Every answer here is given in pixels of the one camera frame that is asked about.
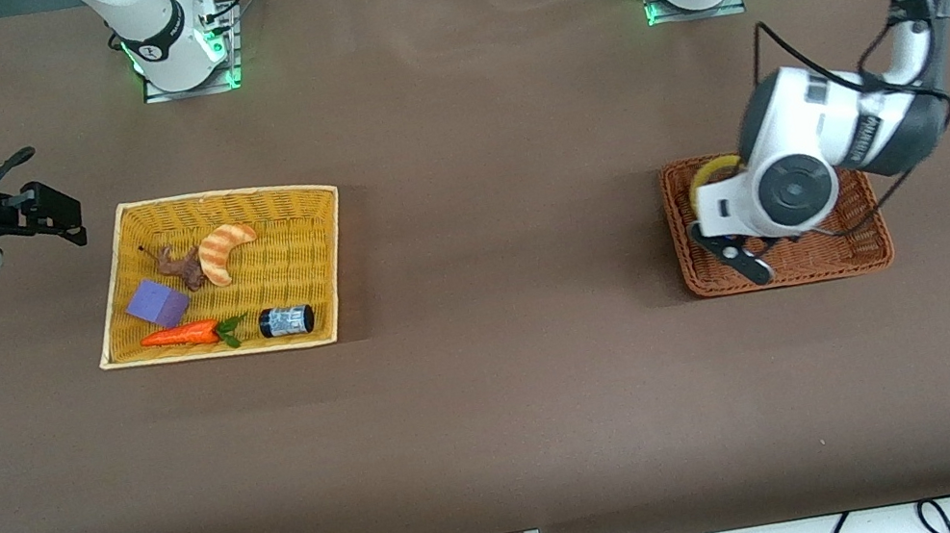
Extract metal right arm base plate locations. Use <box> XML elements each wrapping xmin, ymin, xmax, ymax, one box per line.
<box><xmin>129</xmin><ymin>1</ymin><xmax>249</xmax><ymax>106</ymax></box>

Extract brown wicker basket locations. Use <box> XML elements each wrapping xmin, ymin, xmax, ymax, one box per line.
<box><xmin>655</xmin><ymin>126</ymin><xmax>897</xmax><ymax>307</ymax></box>

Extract purple foam cube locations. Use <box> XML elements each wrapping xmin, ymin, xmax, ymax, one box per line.
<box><xmin>120</xmin><ymin>272</ymin><xmax>194</xmax><ymax>336</ymax></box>

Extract orange toy carrot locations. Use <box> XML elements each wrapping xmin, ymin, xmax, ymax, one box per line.
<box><xmin>139</xmin><ymin>313</ymin><xmax>252</xmax><ymax>365</ymax></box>

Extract clear yellowish tape roll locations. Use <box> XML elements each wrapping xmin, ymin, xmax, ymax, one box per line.
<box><xmin>683</xmin><ymin>151</ymin><xmax>755</xmax><ymax>219</ymax></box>

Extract brown root-shaped toy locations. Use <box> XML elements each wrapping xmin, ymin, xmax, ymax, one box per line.
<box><xmin>140</xmin><ymin>235</ymin><xmax>211</xmax><ymax>299</ymax></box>

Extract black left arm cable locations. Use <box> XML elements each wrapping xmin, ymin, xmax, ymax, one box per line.
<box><xmin>706</xmin><ymin>0</ymin><xmax>950</xmax><ymax>260</ymax></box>

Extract toy croissant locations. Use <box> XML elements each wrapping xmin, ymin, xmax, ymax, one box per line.
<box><xmin>193</xmin><ymin>218</ymin><xmax>266</xmax><ymax>291</ymax></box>

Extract small black labelled can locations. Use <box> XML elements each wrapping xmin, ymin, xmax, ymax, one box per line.
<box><xmin>256</xmin><ymin>301</ymin><xmax>319</xmax><ymax>342</ymax></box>

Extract yellow wicker basket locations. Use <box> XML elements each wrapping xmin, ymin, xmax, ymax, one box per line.
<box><xmin>73</xmin><ymin>166</ymin><xmax>365</xmax><ymax>384</ymax></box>

